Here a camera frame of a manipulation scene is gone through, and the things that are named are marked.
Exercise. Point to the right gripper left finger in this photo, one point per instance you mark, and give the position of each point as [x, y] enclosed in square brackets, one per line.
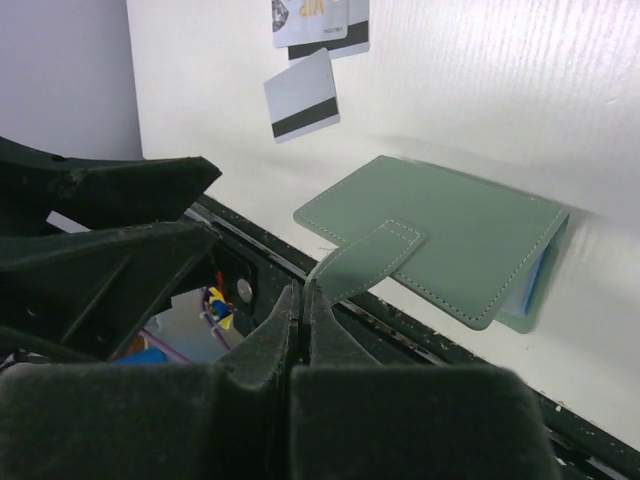
[221, 420]

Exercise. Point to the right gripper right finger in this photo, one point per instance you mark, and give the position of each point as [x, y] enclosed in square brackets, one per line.
[351, 417]

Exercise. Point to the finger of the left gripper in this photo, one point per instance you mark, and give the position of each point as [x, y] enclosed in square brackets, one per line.
[98, 194]
[84, 296]

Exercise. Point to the green leather card holder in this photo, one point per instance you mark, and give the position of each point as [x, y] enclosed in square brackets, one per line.
[479, 251]

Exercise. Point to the silver magnetic stripe card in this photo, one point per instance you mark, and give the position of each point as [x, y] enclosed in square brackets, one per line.
[303, 98]

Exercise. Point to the patterned credit card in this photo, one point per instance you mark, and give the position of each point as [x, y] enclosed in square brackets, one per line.
[301, 22]

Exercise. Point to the card under patterned card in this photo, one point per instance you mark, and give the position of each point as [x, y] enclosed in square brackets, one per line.
[355, 42]

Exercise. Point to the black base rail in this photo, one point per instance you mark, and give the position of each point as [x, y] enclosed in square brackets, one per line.
[579, 437]

